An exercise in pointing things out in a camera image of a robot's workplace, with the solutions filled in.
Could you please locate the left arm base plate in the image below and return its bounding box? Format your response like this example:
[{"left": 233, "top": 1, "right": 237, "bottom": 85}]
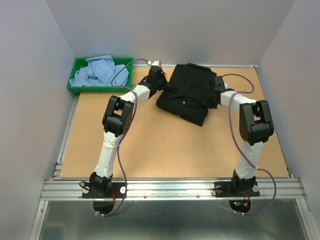
[{"left": 79, "top": 181, "right": 125, "bottom": 199}]

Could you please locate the light blue shirt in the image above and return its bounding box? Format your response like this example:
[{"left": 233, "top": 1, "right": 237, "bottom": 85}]
[{"left": 69, "top": 55, "right": 125, "bottom": 87}]

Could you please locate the green plastic bin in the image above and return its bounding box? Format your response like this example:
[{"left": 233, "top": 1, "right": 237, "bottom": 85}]
[{"left": 67, "top": 57, "right": 134, "bottom": 93}]

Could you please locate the black long sleeve shirt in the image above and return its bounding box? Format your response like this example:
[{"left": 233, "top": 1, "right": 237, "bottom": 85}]
[{"left": 156, "top": 63, "right": 217, "bottom": 127}]

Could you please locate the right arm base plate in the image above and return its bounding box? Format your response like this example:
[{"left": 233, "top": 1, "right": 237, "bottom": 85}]
[{"left": 212, "top": 181, "right": 260, "bottom": 198}]

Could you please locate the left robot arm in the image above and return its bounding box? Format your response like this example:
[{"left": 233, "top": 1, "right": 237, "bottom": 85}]
[{"left": 85, "top": 60, "right": 169, "bottom": 198}]

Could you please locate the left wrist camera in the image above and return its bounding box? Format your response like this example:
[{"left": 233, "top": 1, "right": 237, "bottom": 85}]
[{"left": 146, "top": 60, "right": 162, "bottom": 68}]

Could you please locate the aluminium mounting rail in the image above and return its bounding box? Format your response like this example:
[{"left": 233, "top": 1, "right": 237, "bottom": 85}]
[{"left": 30, "top": 178, "right": 319, "bottom": 240}]

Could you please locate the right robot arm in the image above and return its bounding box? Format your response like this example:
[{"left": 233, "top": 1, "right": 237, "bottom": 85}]
[{"left": 209, "top": 76, "right": 274, "bottom": 198}]

